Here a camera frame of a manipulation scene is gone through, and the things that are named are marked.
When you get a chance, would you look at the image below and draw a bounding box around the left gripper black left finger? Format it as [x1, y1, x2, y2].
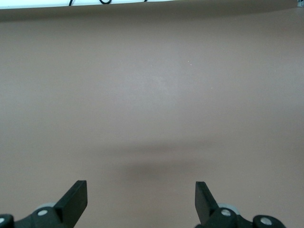
[0, 180, 87, 228]

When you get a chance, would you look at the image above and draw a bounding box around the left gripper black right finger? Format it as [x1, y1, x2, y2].
[194, 181, 285, 228]

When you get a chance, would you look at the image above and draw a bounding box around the brown table mat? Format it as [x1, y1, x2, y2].
[0, 2, 304, 228]

